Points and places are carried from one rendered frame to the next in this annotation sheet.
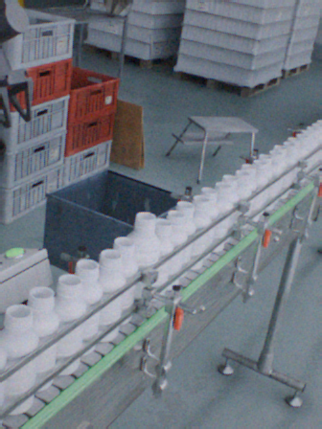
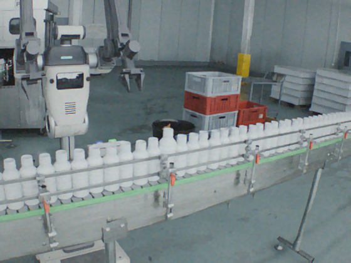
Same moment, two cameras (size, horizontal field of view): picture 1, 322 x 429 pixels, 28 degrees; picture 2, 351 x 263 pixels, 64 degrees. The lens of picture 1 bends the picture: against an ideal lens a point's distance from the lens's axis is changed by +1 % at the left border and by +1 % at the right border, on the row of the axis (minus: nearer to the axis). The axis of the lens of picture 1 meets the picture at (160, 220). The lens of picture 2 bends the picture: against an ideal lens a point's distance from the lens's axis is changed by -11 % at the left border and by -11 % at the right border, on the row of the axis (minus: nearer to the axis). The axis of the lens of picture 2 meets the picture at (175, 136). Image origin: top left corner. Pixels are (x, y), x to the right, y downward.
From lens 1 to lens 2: 58 cm
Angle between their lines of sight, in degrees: 28
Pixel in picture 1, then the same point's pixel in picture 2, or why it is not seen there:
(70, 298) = (108, 153)
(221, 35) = (331, 94)
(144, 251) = (164, 145)
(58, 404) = (98, 200)
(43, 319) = (93, 158)
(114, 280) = (140, 153)
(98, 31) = (276, 91)
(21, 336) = (77, 161)
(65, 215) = not seen: hidden behind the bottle
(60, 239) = not seen: hidden behind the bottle
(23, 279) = not seen: hidden behind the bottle
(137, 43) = (293, 97)
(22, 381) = (78, 181)
